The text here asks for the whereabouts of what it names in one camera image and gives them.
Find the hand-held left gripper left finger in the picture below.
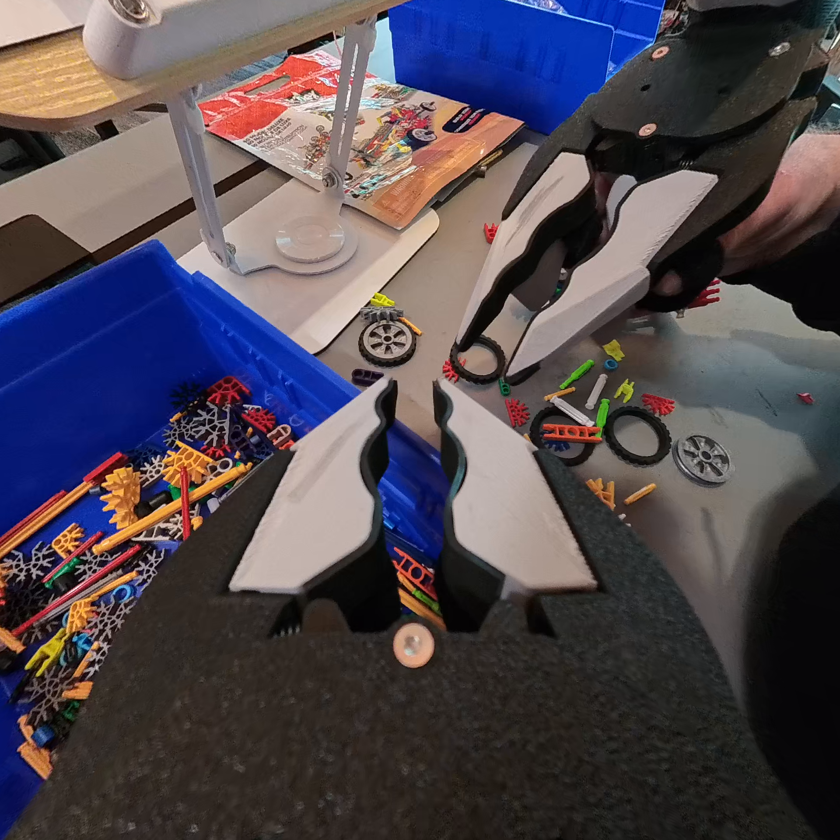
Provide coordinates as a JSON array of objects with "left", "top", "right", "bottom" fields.
[{"left": 228, "top": 377, "right": 399, "bottom": 597}]

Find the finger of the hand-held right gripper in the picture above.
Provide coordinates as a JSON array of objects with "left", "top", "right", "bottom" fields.
[
  {"left": 504, "top": 172, "right": 721, "bottom": 385},
  {"left": 453, "top": 151, "right": 601, "bottom": 354}
]

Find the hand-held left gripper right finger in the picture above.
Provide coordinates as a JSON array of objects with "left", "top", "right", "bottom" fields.
[{"left": 432, "top": 378, "right": 599, "bottom": 601}]

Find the black toy tyre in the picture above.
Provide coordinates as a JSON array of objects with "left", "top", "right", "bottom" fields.
[
  {"left": 602, "top": 406, "right": 673, "bottom": 468},
  {"left": 529, "top": 406, "right": 601, "bottom": 468},
  {"left": 449, "top": 335, "right": 508, "bottom": 386}
]

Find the pile of colourful toy pieces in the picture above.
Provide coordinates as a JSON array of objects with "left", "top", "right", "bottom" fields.
[{"left": 0, "top": 375, "right": 447, "bottom": 782}]

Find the blue labelled storage bin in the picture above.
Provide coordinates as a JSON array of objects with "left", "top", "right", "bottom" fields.
[{"left": 0, "top": 239, "right": 454, "bottom": 831}]

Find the person's right forearm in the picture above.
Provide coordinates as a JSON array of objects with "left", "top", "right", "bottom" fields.
[{"left": 722, "top": 220, "right": 840, "bottom": 332}]

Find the person's right hand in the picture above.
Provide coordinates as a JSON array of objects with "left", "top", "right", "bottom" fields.
[{"left": 718, "top": 134, "right": 840, "bottom": 277}]

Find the blue plastic bin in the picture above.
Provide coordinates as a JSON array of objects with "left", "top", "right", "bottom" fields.
[
  {"left": 558, "top": 0, "right": 667, "bottom": 67},
  {"left": 388, "top": 0, "right": 614, "bottom": 135}
]

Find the toy set instruction booklet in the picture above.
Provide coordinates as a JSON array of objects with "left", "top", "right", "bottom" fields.
[{"left": 198, "top": 49, "right": 526, "bottom": 231}]

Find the white desk stand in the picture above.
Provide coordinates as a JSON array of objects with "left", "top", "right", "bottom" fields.
[{"left": 82, "top": 0, "right": 441, "bottom": 355}]

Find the toy wheel with grey hub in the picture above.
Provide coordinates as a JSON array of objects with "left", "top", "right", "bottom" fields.
[{"left": 357, "top": 318, "right": 417, "bottom": 368}]

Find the grey wheel hub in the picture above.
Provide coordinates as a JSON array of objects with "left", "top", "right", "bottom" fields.
[{"left": 672, "top": 433, "right": 734, "bottom": 488}]

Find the rounded wooden board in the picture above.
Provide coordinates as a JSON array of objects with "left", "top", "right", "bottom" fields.
[{"left": 0, "top": 26, "right": 296, "bottom": 132}]

